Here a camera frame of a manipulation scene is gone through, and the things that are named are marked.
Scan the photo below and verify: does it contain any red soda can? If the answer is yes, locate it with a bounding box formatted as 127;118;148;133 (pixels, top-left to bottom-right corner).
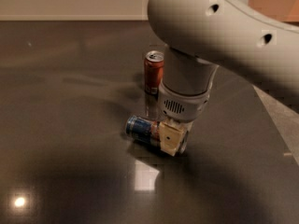
144;50;164;95

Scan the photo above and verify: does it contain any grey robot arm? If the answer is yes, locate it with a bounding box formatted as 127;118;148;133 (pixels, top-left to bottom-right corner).
148;0;299;155

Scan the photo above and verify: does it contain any blue silver redbull can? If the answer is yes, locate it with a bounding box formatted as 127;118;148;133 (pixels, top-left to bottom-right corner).
124;114;190;156

